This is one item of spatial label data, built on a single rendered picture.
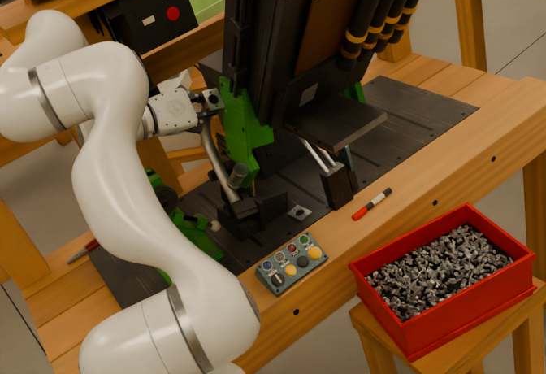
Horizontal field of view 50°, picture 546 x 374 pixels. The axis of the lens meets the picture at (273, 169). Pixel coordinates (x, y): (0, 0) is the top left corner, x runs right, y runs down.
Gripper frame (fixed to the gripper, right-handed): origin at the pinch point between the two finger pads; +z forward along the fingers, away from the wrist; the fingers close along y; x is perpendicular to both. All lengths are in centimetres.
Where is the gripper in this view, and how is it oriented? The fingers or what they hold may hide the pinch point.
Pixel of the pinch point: (209, 104)
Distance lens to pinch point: 143.7
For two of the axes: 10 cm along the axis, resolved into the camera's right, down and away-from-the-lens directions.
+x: -3.5, 3.7, 8.6
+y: -4.1, -8.9, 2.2
